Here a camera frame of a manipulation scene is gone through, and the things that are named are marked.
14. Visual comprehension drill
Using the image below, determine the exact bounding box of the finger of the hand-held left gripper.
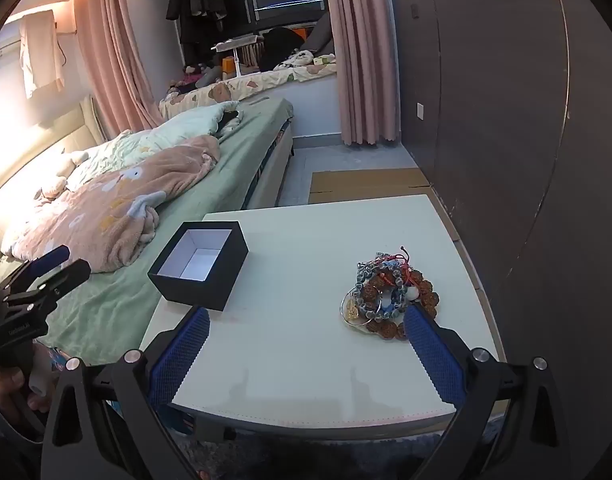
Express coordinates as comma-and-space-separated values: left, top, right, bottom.
0, 245, 71, 291
3, 259, 92, 311

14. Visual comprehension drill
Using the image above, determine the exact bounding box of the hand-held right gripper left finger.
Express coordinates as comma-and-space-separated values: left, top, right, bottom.
40, 306, 211, 480

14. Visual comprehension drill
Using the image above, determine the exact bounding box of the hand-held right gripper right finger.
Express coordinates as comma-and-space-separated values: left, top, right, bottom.
403, 302, 574, 480

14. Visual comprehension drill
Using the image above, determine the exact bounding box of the brown large bead bracelet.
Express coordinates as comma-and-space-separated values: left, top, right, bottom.
358, 270, 439, 341

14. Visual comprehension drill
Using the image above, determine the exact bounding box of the black jewelry box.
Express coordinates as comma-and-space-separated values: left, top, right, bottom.
146, 221, 250, 312

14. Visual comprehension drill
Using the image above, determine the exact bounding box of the red string bracelet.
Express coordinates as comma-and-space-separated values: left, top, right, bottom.
373, 246, 421, 286

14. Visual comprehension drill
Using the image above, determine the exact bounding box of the blue bead bracelet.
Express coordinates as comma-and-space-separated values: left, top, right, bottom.
353, 259, 409, 322

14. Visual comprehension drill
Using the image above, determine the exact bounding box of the person's left hand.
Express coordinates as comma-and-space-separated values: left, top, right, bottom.
0, 360, 51, 441

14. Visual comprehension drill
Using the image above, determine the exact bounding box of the pink fleece blanket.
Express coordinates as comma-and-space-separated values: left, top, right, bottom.
0, 135, 221, 273

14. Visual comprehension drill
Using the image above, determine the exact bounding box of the cream plush toy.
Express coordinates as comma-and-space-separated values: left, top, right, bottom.
36, 150, 89, 201

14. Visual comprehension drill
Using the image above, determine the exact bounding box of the beige padded headboard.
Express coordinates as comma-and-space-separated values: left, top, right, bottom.
0, 95, 106, 206

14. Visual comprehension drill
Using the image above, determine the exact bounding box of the pale green pillow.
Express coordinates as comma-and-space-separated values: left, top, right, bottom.
66, 101, 244, 193

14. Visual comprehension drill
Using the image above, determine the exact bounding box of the bed with green sheet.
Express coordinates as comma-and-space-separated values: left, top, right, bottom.
0, 95, 294, 366

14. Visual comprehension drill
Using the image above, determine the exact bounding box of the hanging white garment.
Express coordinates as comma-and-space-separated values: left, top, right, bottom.
18, 9, 65, 100

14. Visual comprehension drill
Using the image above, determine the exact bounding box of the pink curtain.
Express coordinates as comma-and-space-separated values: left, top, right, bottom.
73, 0, 164, 133
321, 0, 399, 146

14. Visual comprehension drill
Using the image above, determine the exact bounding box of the black cloth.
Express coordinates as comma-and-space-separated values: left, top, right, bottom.
213, 107, 241, 133

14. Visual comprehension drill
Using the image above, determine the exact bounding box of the pile of clothes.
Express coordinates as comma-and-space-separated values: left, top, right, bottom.
168, 62, 224, 93

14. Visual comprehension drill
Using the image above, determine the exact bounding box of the floral window seat cushion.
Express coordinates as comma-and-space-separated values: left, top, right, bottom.
158, 62, 339, 121

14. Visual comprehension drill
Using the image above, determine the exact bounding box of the dark wooden wardrobe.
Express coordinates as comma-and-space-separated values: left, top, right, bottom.
391, 0, 612, 361

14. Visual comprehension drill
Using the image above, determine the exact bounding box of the white desk lamp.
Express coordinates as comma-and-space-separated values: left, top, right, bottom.
213, 35, 259, 78

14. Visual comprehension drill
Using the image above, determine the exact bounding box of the black bag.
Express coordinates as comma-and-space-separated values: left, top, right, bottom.
258, 27, 309, 72

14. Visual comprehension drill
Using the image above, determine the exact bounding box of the grey cushion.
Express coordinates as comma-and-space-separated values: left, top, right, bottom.
298, 12, 335, 56

